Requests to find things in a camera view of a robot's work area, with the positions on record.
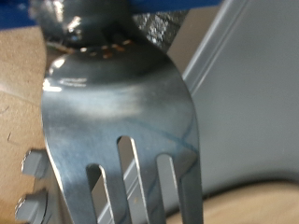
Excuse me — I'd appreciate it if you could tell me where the metal spatula with blue block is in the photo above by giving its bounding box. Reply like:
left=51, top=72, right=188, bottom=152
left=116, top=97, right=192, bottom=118
left=0, top=0, right=224, bottom=224

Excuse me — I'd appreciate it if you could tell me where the silver toaster oven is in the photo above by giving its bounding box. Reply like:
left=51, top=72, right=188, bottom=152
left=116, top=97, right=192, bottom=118
left=162, top=0, right=299, bottom=218

